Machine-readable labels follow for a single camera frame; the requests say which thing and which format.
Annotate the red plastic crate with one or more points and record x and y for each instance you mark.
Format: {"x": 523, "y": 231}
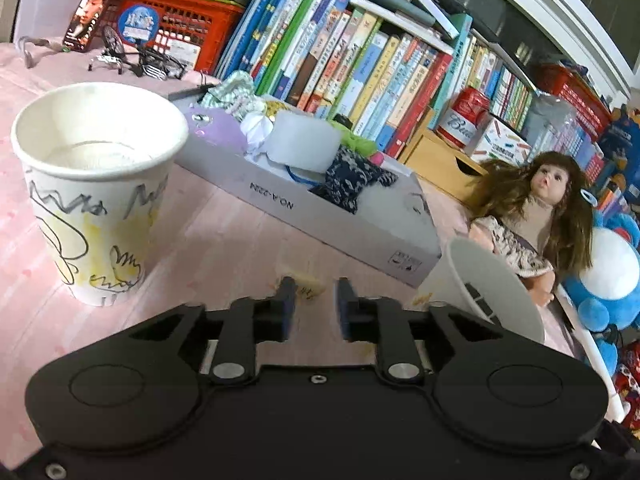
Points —
{"x": 195, "y": 25}

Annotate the black slatted glasses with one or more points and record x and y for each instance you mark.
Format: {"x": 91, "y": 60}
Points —
{"x": 162, "y": 66}

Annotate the brown haired doll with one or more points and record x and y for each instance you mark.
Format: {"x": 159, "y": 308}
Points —
{"x": 540, "y": 220}

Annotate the portrait printed tin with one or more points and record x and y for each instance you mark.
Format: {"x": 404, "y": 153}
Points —
{"x": 92, "y": 10}

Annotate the white window frame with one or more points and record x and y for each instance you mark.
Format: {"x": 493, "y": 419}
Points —
{"x": 565, "y": 5}

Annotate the black metal stand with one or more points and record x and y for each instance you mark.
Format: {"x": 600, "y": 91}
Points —
{"x": 112, "y": 52}

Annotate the clear framed glasses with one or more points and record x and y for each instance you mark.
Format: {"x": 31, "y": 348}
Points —
{"x": 35, "y": 50}

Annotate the red beer can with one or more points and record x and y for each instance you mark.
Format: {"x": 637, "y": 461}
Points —
{"x": 462, "y": 120}

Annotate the purple soft cloth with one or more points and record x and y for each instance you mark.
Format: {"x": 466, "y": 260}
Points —
{"x": 220, "y": 132}

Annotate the navy floral pouch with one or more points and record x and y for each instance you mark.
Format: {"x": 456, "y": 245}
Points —
{"x": 350, "y": 177}

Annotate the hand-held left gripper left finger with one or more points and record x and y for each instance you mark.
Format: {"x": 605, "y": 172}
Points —
{"x": 287, "y": 310}

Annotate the white paper cup black lettering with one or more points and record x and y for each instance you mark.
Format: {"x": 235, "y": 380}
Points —
{"x": 490, "y": 285}

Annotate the white cardboard box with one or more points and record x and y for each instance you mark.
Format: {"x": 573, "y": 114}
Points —
{"x": 325, "y": 220}

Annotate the green checked scrunchie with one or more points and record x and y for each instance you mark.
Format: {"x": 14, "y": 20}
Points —
{"x": 235, "y": 92}

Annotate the wooden drawer box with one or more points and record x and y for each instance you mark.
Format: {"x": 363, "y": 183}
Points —
{"x": 440, "y": 165}

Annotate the doodled paper cup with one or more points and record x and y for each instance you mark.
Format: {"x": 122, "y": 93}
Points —
{"x": 90, "y": 210}

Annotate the small beige tag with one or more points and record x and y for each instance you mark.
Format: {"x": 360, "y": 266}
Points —
{"x": 310, "y": 286}

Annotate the pink striped tablecloth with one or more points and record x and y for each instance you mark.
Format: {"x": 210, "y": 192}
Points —
{"x": 210, "y": 240}

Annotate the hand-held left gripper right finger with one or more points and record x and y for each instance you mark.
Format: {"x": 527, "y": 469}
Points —
{"x": 345, "y": 310}

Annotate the white printed label box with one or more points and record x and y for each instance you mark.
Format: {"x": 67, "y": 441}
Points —
{"x": 505, "y": 142}

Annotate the blue and white plush toy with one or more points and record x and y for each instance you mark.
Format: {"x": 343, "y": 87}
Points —
{"x": 610, "y": 270}

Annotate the white foam block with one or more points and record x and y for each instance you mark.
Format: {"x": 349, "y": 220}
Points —
{"x": 305, "y": 142}

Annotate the red plastic basket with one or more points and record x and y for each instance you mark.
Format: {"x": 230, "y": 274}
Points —
{"x": 575, "y": 92}

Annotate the row of colourful books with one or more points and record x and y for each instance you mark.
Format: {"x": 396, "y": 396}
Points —
{"x": 360, "y": 60}

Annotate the pink foam toy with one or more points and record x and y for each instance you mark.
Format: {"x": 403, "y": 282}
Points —
{"x": 376, "y": 159}

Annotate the black binder clip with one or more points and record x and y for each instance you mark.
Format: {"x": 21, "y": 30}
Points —
{"x": 192, "y": 92}

